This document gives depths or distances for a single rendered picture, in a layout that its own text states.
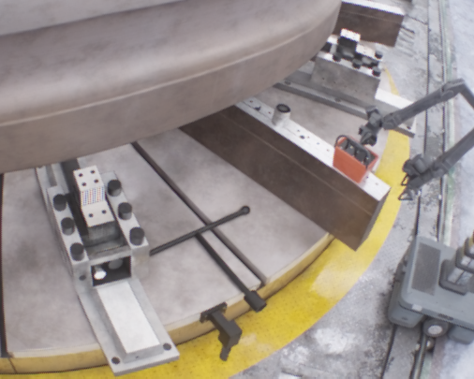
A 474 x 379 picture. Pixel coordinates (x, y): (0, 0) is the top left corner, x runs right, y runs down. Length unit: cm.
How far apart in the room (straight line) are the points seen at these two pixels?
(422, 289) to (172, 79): 168
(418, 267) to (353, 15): 241
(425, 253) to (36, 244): 211
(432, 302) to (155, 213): 153
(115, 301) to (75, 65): 98
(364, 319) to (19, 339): 185
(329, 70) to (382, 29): 136
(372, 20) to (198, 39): 259
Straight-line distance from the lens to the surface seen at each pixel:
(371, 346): 298
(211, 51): 244
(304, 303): 301
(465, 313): 303
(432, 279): 306
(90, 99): 216
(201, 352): 273
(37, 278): 258
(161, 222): 279
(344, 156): 263
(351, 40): 360
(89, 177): 224
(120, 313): 228
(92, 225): 217
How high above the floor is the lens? 241
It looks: 44 degrees down
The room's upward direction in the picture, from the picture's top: 14 degrees clockwise
